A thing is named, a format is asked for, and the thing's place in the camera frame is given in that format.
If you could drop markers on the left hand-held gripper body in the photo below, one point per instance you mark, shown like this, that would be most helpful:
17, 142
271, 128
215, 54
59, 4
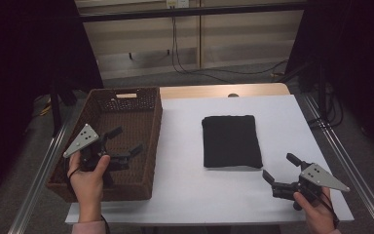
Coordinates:
82, 138

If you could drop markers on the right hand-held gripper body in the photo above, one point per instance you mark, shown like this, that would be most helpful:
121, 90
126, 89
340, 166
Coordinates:
321, 178

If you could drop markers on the brown wicker basket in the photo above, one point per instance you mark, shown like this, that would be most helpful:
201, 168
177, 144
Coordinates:
133, 117

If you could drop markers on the black cloth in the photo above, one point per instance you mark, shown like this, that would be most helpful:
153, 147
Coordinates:
230, 141

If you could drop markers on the person's right hand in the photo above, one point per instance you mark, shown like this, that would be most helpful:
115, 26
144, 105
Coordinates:
318, 211

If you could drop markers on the person's left hand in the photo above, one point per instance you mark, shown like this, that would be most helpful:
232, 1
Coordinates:
89, 183

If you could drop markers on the black metal stand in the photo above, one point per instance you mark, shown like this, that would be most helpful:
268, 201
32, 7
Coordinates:
56, 110

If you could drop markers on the white table board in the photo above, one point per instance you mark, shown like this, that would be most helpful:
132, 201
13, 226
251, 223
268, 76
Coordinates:
181, 146

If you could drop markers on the dark round table grommet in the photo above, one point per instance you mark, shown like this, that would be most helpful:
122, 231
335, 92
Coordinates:
233, 95

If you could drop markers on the black curtain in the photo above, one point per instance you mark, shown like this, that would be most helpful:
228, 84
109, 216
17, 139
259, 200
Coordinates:
19, 65
363, 58

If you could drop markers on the black horizontal bar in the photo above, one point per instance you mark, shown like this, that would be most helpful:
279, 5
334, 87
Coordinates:
191, 12

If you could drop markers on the aluminium rail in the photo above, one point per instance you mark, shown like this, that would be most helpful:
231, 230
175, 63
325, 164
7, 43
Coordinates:
350, 162
37, 182

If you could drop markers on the white wall socket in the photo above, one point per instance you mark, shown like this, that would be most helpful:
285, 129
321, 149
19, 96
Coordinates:
177, 3

